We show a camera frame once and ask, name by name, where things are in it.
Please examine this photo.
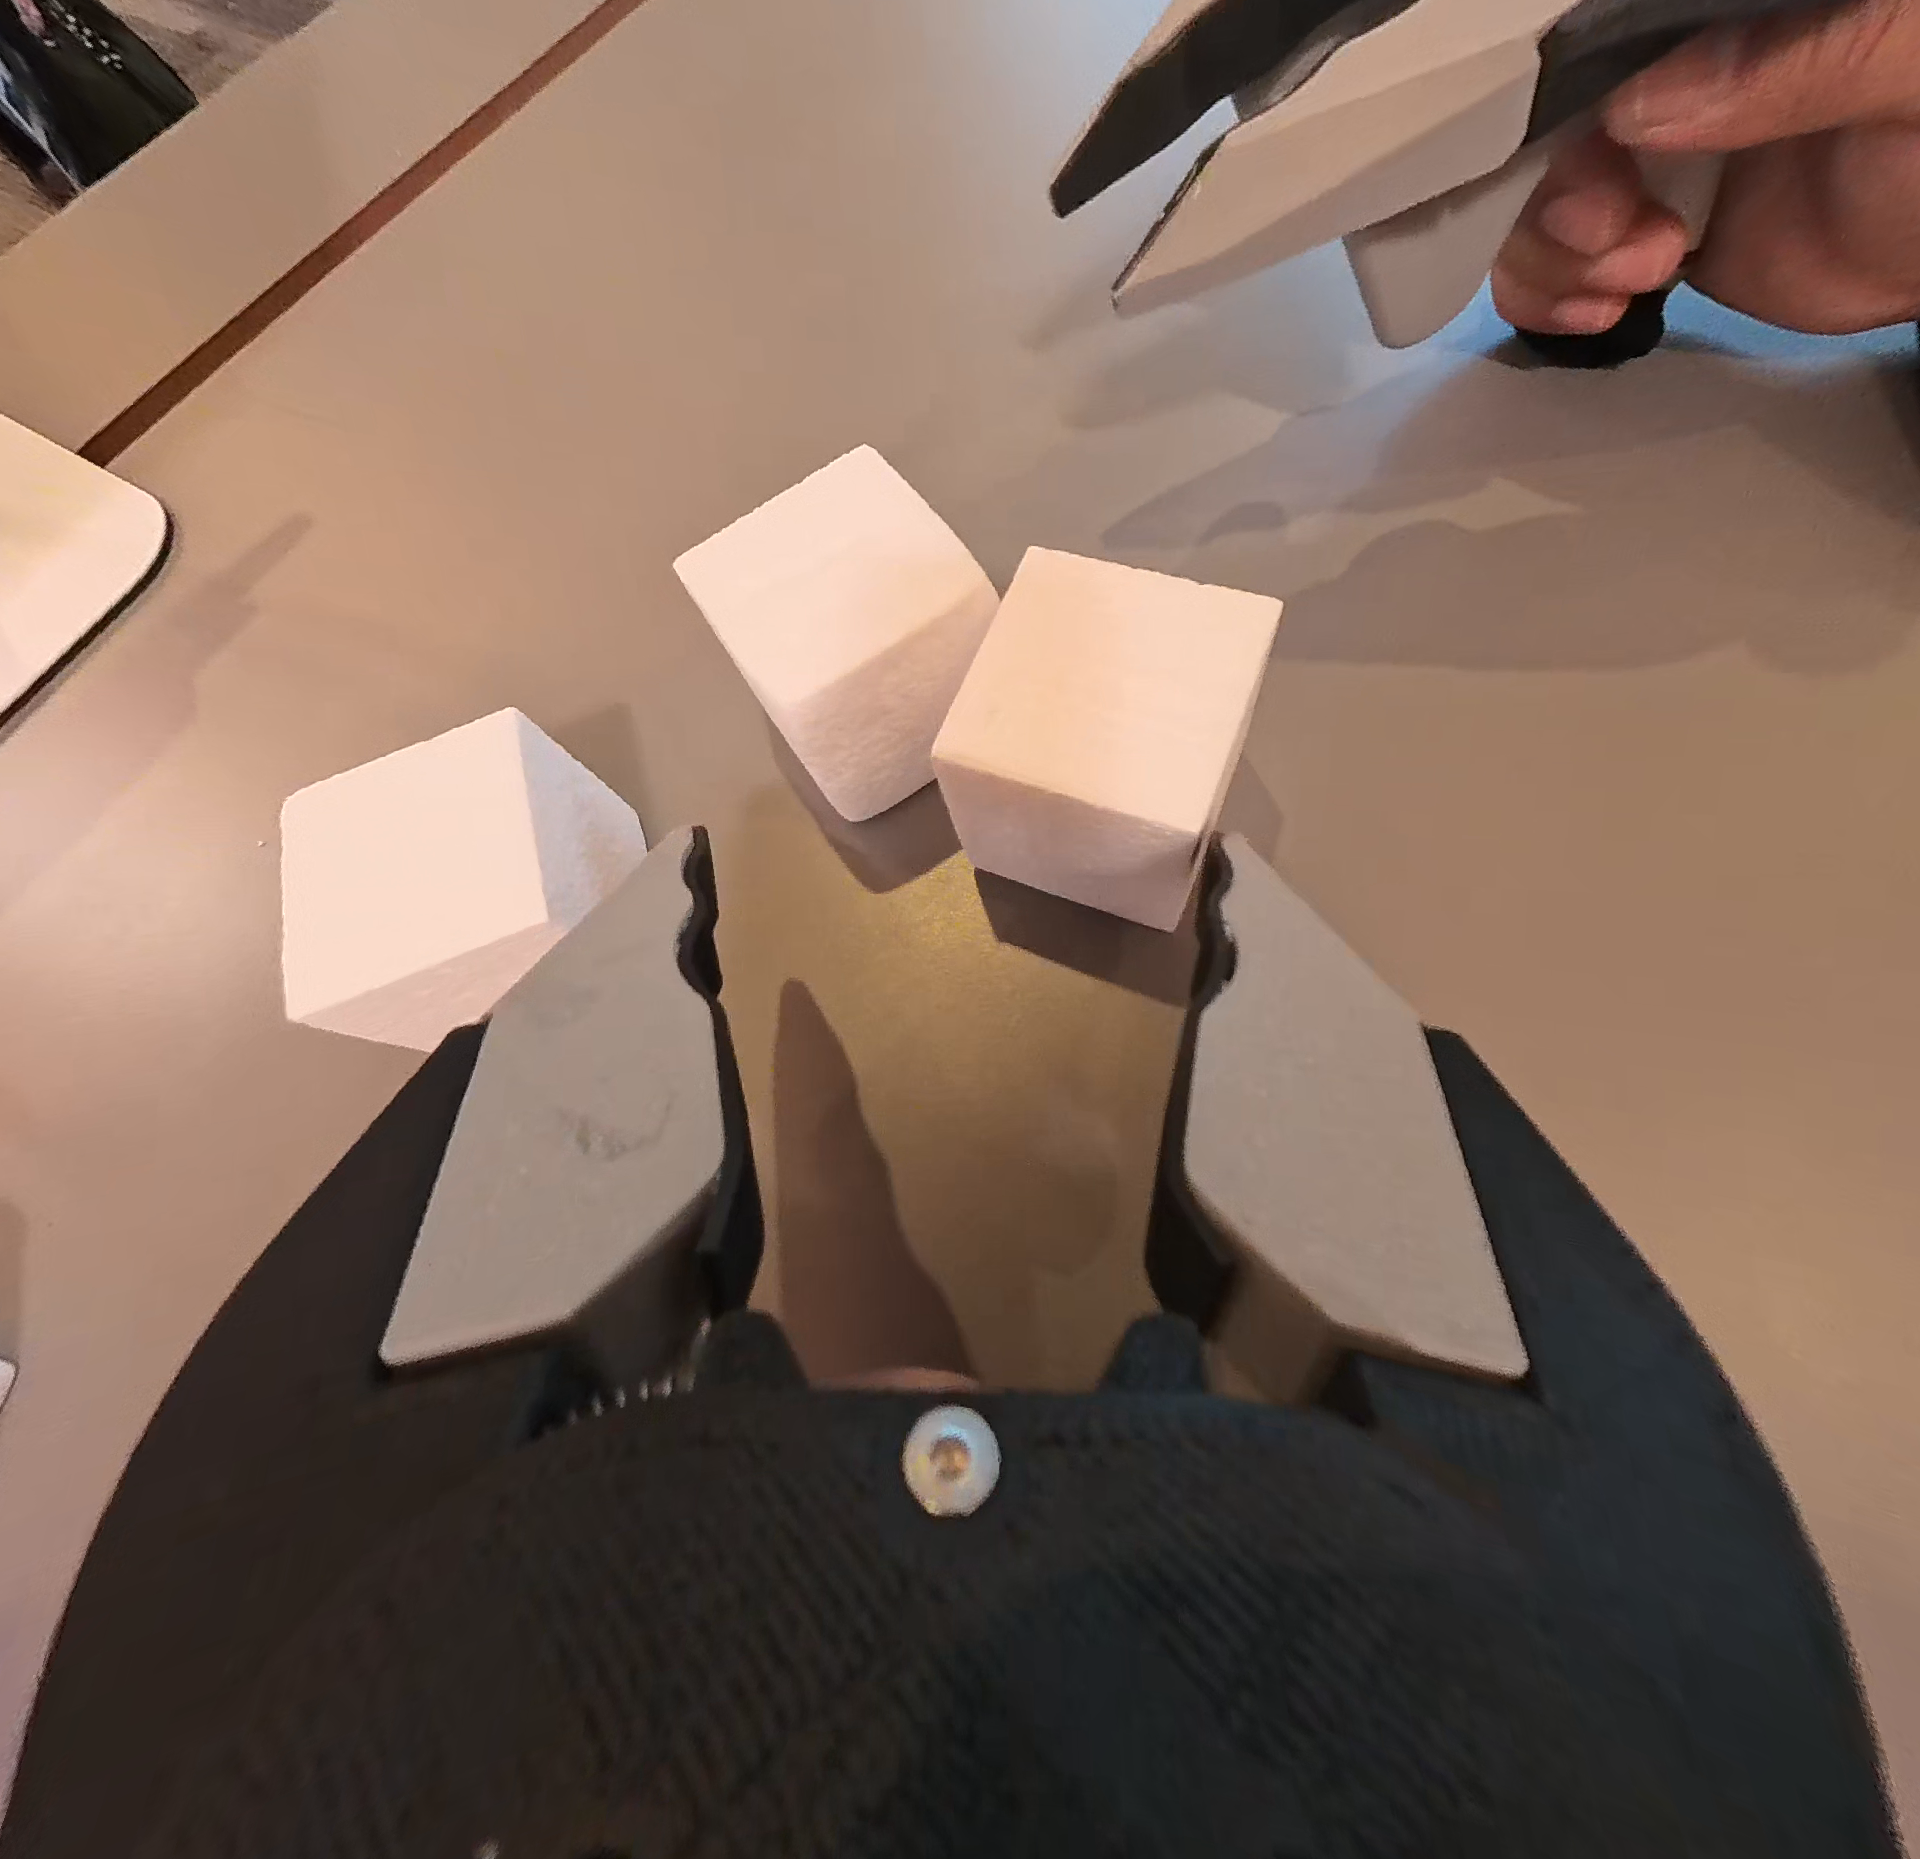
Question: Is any white stand with wooden board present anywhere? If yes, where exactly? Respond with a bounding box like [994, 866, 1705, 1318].
[0, 416, 172, 724]

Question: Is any person's right hand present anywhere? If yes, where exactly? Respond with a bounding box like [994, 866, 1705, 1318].
[1490, 0, 1920, 338]

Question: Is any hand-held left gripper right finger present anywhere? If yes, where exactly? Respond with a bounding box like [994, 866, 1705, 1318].
[1145, 836, 1532, 1405]

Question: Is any white hard foam cube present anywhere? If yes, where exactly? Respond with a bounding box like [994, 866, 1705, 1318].
[674, 443, 1004, 826]
[930, 544, 1287, 934]
[277, 708, 647, 1055]

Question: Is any black floor bag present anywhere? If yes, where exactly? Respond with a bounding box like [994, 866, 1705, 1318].
[0, 0, 199, 192]

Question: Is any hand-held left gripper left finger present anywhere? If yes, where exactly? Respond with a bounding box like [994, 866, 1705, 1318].
[377, 824, 768, 1368]

